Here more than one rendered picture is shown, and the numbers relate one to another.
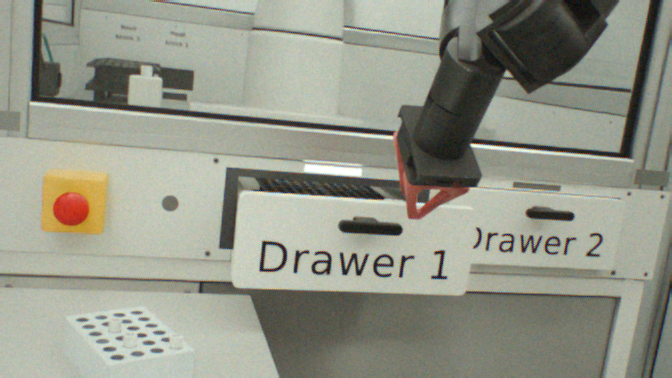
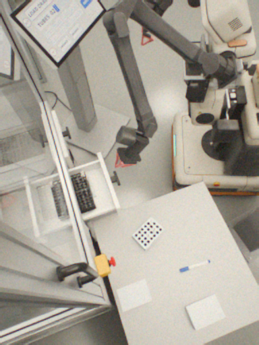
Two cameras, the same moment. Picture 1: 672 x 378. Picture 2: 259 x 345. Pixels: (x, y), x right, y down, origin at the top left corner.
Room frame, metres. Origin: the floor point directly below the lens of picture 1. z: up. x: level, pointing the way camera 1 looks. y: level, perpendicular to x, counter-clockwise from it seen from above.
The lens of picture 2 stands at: (0.70, 0.48, 2.04)
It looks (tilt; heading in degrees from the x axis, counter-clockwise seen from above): 64 degrees down; 268
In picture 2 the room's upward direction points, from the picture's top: 4 degrees counter-clockwise
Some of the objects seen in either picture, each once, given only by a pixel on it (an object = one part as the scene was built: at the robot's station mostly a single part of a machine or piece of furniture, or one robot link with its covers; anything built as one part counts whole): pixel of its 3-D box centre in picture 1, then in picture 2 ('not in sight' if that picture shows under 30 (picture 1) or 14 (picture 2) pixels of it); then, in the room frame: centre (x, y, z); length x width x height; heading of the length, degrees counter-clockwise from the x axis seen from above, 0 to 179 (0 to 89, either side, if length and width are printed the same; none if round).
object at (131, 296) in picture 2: not in sight; (134, 295); (0.73, 0.43, 0.77); 0.13 x 0.09 x 0.02; 14
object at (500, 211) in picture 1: (532, 229); (62, 139); (1.02, -0.30, 0.87); 0.29 x 0.02 x 0.11; 105
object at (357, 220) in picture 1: (367, 225); (114, 178); (0.77, -0.04, 0.91); 0.07 x 0.04 x 0.01; 105
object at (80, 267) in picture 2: not in sight; (81, 274); (0.81, 0.41, 1.45); 0.05 x 0.03 x 0.19; 15
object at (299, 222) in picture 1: (357, 245); (109, 183); (0.80, -0.04, 0.87); 0.29 x 0.02 x 0.11; 105
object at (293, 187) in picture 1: (320, 210); (67, 198); (0.99, 0.01, 0.87); 0.22 x 0.18 x 0.06; 15
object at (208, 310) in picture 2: not in sight; (204, 311); (0.46, 0.51, 0.79); 0.13 x 0.09 x 0.05; 16
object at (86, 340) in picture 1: (126, 350); (148, 233); (0.64, 0.18, 0.78); 0.12 x 0.08 x 0.04; 39
